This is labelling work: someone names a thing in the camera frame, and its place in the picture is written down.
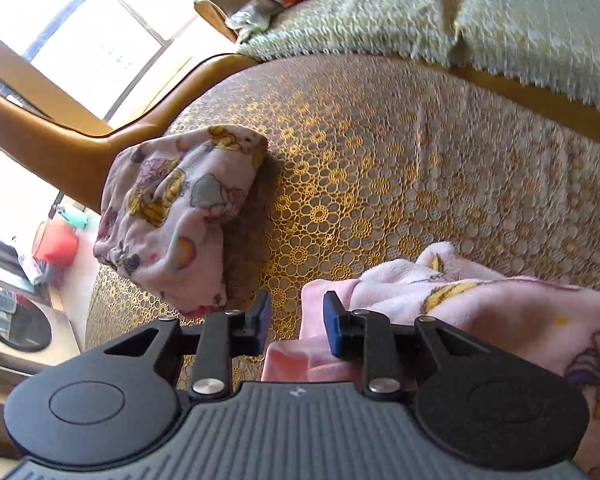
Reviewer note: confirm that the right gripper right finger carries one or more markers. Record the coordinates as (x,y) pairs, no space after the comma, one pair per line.
(366,339)

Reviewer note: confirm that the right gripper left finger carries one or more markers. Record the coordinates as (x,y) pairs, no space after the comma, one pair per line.
(223,337)

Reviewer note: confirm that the pink cartoon fleece garment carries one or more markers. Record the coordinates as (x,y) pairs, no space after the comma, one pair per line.
(554,325)

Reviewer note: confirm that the folded pink floral garment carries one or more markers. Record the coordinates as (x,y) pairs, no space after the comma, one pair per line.
(164,205)

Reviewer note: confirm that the red plastic cup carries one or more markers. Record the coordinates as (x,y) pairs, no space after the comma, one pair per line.
(55,242)

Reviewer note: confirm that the washing machine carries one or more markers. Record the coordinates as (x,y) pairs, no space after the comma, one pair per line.
(33,336)

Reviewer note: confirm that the tan leather chair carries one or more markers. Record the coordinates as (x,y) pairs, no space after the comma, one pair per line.
(72,149)

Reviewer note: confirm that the green sofa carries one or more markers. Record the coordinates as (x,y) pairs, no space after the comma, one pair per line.
(542,54)

